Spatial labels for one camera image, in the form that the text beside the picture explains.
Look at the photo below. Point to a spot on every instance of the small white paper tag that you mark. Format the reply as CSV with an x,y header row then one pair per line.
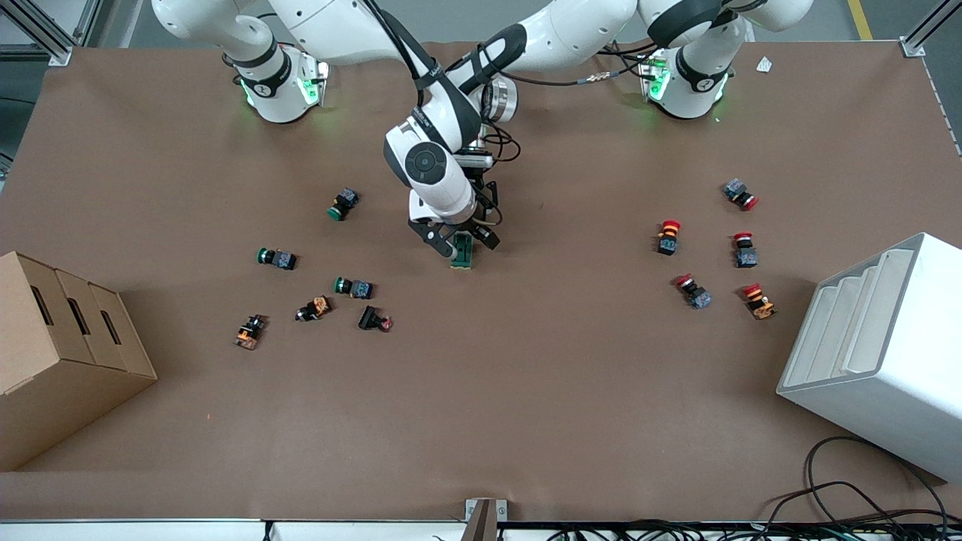
x,y
764,64

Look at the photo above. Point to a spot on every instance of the metal table edge bracket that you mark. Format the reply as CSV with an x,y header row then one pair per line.
x,y
485,518

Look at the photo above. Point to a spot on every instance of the red emergency button switch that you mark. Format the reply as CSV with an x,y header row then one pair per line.
x,y
694,291
745,250
740,194

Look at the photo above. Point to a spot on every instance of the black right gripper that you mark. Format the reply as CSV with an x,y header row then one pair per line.
x,y
473,225

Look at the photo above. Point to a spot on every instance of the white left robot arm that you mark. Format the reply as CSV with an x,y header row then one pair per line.
x,y
688,90

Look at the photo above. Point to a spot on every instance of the aluminium frame post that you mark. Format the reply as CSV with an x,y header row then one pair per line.
x,y
924,30
45,37

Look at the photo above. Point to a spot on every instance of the black switch orange contact block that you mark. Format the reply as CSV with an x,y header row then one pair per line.
x,y
249,331

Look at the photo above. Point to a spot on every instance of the white table edge rail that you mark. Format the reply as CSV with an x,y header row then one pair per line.
x,y
150,532

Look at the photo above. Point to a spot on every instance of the brown cardboard box with slots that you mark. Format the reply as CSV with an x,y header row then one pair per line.
x,y
68,361

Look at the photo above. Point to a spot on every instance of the red button switch orange collar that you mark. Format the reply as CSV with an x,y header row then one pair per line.
x,y
668,237

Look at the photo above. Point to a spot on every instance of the red button switch orange base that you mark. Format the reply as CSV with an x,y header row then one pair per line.
x,y
759,300

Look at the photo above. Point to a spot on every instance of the green mushroom pushbutton switch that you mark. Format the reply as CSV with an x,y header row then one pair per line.
x,y
353,287
276,258
343,203

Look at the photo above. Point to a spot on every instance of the black switch pink tip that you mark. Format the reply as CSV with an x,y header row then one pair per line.
x,y
372,318

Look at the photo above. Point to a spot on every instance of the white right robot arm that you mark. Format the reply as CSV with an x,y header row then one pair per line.
x,y
278,83

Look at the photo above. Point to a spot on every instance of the green load switch block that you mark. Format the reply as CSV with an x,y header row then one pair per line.
x,y
464,257

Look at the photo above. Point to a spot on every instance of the black selector switch orange base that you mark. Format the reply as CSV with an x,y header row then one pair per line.
x,y
313,308

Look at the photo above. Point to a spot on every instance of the white stepped storage box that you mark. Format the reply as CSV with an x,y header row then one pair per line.
x,y
894,361

